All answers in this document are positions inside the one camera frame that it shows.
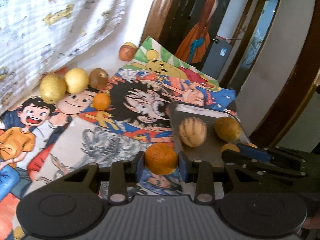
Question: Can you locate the yellow-brown pear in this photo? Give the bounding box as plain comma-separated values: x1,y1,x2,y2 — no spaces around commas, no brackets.
214,117,242,142

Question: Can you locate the striped pepino melon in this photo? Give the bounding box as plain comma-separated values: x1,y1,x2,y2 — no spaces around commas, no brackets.
178,116,207,147

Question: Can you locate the large orange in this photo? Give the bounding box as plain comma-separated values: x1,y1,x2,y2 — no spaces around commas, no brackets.
144,142,178,176

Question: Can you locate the small orange tangerine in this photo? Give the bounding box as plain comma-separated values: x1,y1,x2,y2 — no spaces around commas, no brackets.
92,93,111,111

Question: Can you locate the yellow-green pear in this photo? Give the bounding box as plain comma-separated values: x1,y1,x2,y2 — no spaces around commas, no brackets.
40,73,66,103

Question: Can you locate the yellow round citrus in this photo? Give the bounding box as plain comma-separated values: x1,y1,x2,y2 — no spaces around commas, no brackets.
64,68,89,94

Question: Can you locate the round brown fruit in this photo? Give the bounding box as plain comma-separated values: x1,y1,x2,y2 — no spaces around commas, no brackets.
89,68,109,89

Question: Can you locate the large brown kiwi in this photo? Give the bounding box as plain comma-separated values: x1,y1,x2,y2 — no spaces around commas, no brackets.
244,143,258,148

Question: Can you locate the small brown kiwi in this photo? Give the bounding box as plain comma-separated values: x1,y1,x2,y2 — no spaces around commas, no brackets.
220,143,240,153

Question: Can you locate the person's right hand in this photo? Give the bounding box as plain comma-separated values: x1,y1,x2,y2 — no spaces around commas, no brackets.
303,214,320,230

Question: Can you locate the grey metal tray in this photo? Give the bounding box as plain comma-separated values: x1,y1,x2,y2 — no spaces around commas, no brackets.
166,101,251,198

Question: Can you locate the grey-haired warrior poster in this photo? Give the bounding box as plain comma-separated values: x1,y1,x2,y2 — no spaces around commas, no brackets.
27,118,182,198

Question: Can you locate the boys cartoon poster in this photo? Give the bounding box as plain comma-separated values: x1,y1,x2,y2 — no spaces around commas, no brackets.
1,87,98,239

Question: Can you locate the grey washing machine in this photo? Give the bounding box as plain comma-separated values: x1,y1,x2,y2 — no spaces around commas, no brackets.
202,36,233,79

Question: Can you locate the Luffy anime poster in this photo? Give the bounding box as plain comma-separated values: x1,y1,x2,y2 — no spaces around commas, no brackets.
79,68,236,146

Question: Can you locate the Winnie the Pooh poster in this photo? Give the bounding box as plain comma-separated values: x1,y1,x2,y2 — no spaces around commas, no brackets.
123,36,221,92

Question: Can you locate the red apple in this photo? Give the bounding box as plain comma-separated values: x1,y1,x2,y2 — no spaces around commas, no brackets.
118,45,137,62

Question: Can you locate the yellow fruit behind apple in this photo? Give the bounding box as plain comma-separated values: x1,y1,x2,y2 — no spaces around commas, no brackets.
124,42,137,49

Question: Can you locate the painted woman door panel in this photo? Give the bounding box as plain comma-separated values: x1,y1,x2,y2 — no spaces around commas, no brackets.
175,0,230,64

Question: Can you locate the white cartoon print cloth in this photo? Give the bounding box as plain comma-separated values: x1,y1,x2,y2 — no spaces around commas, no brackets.
1,0,152,112

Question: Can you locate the brown wooden door frame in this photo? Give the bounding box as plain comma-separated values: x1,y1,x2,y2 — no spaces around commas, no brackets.
140,0,182,43

